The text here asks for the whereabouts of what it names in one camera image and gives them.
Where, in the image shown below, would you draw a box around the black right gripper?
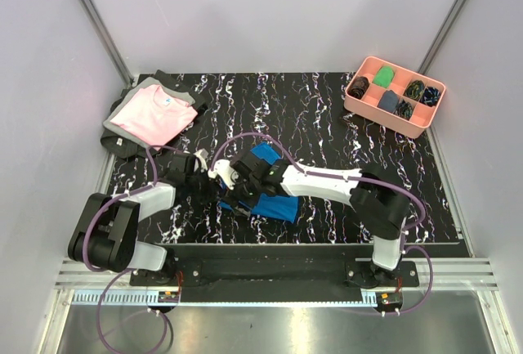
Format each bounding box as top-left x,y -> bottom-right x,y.
220,171 -> 262,218

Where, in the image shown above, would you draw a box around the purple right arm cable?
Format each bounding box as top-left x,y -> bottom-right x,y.
210,132 -> 435,316

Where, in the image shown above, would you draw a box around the dark blue patterned rolled tie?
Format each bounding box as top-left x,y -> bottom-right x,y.
420,87 -> 441,107

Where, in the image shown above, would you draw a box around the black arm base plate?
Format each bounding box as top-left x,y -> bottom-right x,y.
130,251 -> 420,307

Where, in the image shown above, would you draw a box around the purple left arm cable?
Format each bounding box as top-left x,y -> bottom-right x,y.
81,144 -> 193,351

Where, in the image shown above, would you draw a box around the green rolled cloth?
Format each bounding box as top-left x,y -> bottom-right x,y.
373,65 -> 396,88

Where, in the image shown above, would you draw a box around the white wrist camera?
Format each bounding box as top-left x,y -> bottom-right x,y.
208,159 -> 239,190
194,149 -> 208,172

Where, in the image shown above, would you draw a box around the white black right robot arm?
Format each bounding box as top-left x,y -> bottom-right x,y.
209,152 -> 410,286

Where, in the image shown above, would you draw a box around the pink folded shirt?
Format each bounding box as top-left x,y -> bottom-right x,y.
110,85 -> 199,146

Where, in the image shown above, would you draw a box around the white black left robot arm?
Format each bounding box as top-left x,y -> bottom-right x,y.
67,149 -> 212,285

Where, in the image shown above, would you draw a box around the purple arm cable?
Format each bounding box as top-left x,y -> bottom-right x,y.
81,144 -> 193,351
210,132 -> 435,316

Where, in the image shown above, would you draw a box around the grey slotted cable duct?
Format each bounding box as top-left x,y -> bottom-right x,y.
72,289 -> 180,307

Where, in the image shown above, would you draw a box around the aluminium frame rail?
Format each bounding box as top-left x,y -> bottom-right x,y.
78,0 -> 134,86

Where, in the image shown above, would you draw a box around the blue yellow patterned rolled tie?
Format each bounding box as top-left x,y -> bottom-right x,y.
404,79 -> 426,101

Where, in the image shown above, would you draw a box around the brown patterned rolled tie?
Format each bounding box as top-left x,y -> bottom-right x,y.
349,76 -> 369,100

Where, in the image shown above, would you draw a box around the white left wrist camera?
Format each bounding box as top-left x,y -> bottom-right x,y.
194,149 -> 208,172

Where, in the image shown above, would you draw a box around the pink divided organizer tray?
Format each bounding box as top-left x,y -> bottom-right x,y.
344,56 -> 446,139

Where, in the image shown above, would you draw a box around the grey rolled cloth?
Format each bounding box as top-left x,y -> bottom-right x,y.
377,90 -> 400,114

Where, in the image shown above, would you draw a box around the dark green patterned rolled tie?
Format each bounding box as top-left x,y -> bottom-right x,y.
394,100 -> 414,121

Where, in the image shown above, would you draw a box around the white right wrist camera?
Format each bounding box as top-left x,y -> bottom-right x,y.
208,159 -> 239,190

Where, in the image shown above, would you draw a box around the blue satin napkin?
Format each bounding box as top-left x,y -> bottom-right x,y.
221,143 -> 298,222

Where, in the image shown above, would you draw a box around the grey folded shirt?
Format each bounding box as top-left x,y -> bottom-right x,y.
101,77 -> 196,147

